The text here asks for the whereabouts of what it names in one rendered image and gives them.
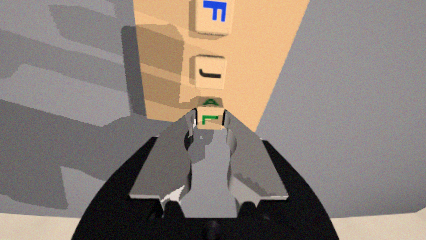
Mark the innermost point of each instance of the tan flat mat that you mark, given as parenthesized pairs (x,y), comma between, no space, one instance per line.
(261,36)

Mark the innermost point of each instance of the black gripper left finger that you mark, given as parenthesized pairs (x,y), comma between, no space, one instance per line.
(160,171)

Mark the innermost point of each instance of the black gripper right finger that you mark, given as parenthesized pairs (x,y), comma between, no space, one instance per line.
(258,173)

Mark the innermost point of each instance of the tan wooden letter block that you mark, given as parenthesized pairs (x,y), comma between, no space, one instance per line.
(210,113)
(210,71)
(214,17)

